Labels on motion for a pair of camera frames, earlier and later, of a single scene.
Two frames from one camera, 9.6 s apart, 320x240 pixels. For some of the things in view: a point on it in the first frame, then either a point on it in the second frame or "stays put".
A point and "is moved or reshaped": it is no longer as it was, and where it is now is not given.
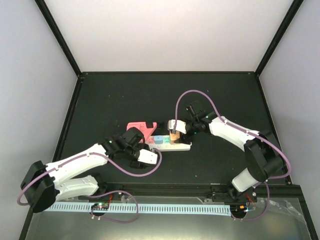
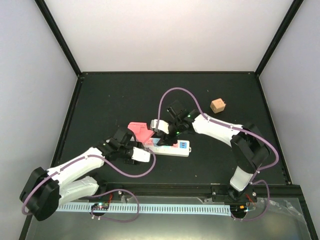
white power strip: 169,147 is moved or reshaped
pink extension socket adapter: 147,132 stays put
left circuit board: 102,206 stays put
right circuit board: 238,209 stays put
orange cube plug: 174,136 is moved or reshaped
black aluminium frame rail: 214,192 stays put
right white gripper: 185,137 → 167,136
